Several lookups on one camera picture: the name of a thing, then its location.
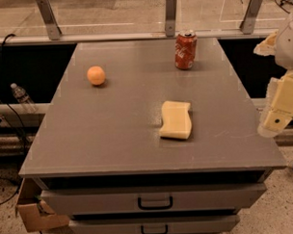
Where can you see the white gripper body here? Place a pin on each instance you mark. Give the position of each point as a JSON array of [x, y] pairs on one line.
[[289, 46]]

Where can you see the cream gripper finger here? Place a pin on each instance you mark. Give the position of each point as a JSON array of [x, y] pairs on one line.
[[267, 46], [278, 111]]

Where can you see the yellow sponge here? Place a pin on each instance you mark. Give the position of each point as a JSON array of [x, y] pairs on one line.
[[176, 122]]

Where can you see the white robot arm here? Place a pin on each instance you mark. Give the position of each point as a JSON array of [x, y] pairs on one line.
[[284, 45]]

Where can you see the red cola can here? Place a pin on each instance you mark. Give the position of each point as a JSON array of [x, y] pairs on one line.
[[185, 49]]

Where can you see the orange fruit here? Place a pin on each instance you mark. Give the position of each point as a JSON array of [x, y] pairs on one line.
[[96, 75]]

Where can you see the grey drawer cabinet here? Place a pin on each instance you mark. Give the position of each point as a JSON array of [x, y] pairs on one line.
[[99, 147]]

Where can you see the clear plastic water bottle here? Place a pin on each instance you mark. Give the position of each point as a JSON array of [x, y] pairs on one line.
[[23, 98]]

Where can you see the cardboard box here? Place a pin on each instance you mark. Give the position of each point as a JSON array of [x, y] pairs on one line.
[[34, 211]]

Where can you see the right metal railing bracket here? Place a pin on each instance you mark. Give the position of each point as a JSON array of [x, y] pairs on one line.
[[250, 17]]

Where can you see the metal railing bracket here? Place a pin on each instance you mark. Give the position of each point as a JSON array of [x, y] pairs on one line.
[[47, 15], [250, 17], [170, 21]]

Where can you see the middle metal railing bracket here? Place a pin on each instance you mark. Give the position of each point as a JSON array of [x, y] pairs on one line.
[[170, 21]]

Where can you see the upper black drawer handle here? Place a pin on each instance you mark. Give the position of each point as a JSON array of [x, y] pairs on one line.
[[155, 204]]

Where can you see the black drawer handle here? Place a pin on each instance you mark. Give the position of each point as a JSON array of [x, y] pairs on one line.
[[155, 204], [161, 229]]

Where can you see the lower black drawer handle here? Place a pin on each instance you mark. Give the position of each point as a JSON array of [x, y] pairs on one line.
[[161, 229]]

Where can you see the left metal railing bracket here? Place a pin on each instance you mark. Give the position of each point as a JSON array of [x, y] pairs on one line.
[[47, 15]]

